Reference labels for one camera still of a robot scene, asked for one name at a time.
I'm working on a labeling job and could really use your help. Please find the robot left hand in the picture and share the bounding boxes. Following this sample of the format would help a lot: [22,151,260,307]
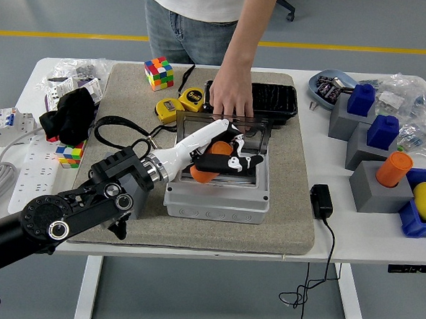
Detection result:
[159,115,267,187]

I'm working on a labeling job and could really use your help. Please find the person's left hand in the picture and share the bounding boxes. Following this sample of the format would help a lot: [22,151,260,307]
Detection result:
[207,60,258,132]

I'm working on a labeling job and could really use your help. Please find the smoky transparent box lid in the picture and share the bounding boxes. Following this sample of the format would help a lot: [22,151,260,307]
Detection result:
[173,110,274,159]

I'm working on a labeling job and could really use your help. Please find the orange cylinder battery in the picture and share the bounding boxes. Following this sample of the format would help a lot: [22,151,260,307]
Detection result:
[188,139,237,186]
[375,150,415,190]

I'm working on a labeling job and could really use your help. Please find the black plastic tray box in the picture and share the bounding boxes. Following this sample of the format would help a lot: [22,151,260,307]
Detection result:
[202,78,300,131]

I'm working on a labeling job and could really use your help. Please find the grey electrical junction box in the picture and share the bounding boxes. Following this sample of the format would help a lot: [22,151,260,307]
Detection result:
[162,147,274,226]

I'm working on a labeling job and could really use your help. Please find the yellow tape measure 5m label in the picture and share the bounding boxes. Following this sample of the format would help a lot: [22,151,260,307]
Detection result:
[175,64,209,113]

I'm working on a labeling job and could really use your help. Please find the yellow tape measure plain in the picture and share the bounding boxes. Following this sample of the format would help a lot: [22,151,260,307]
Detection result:
[149,96,187,141]

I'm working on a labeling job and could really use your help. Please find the colourful puzzle cube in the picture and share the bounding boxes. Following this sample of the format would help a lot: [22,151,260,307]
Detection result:
[142,56,175,92]
[54,138,87,170]

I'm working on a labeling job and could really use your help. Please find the light blue dish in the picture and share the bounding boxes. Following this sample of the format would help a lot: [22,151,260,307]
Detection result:
[307,67,360,112]

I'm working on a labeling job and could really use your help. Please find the grey-brown fabric mat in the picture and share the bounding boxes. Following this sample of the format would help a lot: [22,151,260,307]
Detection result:
[60,59,326,258]

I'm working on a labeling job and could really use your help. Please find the person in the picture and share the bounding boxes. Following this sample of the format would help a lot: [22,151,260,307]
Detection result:
[135,0,282,70]

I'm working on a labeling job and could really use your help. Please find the black office chair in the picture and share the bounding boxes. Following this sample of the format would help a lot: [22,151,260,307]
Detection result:
[275,0,297,22]

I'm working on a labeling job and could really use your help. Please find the silver black clip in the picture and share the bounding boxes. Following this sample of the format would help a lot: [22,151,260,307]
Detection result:
[331,77,357,95]

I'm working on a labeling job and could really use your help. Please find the grey holder block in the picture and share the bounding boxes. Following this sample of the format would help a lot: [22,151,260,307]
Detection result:
[344,121,400,175]
[347,159,417,217]
[328,92,379,144]

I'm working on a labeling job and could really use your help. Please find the black cloth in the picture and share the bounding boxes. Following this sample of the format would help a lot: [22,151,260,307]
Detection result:
[37,84,99,148]

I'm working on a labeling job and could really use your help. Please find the blue stepped block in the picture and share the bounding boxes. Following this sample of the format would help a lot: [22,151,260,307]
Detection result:
[347,82,378,118]
[365,114,401,151]

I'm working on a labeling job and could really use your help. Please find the black power adapter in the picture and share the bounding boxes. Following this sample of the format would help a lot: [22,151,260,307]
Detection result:
[308,183,336,221]

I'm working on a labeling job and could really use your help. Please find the clear bag of small parts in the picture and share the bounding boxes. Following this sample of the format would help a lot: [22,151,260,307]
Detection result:
[34,53,115,100]
[356,69,426,119]
[395,116,426,165]

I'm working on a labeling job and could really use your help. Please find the white power strip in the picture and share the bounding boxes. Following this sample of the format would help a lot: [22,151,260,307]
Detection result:
[7,132,64,218]

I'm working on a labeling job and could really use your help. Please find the white table leg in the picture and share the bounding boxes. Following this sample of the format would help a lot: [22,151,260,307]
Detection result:
[331,263,370,319]
[72,254,104,319]

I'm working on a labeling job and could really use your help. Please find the white circuit breaker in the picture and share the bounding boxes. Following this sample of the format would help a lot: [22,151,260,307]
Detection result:
[0,105,39,150]

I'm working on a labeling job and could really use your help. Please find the blue plastic bin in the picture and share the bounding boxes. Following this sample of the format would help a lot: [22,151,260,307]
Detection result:
[397,167,426,239]

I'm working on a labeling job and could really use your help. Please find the black table control panel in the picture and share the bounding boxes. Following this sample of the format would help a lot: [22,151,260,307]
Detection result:
[387,263,426,276]

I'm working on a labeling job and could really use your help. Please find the white wall socket pack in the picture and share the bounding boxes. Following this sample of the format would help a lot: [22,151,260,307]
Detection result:
[73,77,105,105]
[44,76,77,113]

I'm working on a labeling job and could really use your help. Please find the black adapter cord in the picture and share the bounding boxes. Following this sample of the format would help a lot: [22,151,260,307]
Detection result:
[277,213,346,319]

